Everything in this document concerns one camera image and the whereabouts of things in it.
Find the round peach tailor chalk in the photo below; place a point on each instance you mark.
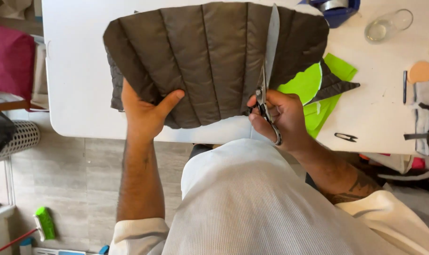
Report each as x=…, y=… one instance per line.
x=420, y=72

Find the neon green fabric piece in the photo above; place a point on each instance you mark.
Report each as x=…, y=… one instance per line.
x=318, y=92

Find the clear drinking glass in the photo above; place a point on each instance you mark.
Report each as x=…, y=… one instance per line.
x=386, y=26

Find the blue tape dispenser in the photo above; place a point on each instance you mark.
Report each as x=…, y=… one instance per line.
x=336, y=10

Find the person's left hand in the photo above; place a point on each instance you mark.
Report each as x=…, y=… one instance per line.
x=145, y=109

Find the wooden chair frame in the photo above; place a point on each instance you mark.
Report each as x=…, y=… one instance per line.
x=9, y=104

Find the black thread snips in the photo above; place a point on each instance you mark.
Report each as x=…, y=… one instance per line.
x=346, y=137

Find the grey and black fabric pile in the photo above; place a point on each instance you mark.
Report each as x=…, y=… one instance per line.
x=428, y=117

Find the maroon chair cushion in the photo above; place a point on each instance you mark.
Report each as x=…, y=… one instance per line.
x=9, y=65

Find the person's right hand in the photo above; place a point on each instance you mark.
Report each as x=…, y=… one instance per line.
x=288, y=118

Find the person's white ribbed shirt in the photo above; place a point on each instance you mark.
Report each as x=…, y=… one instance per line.
x=271, y=205

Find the green floor brush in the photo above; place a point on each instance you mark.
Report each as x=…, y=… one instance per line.
x=44, y=223

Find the black pen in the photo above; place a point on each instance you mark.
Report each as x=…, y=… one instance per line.
x=405, y=86

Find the large steel tailor scissors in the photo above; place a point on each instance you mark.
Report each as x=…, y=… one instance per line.
x=269, y=67

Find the white perforated basket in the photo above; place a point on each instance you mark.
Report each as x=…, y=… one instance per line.
x=21, y=138

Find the heap of clothes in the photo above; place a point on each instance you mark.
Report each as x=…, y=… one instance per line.
x=402, y=166

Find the brown quilted fabric piece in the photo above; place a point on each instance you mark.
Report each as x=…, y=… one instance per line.
x=214, y=63

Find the brown quilted fabric scrap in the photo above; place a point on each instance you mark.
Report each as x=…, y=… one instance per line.
x=333, y=85

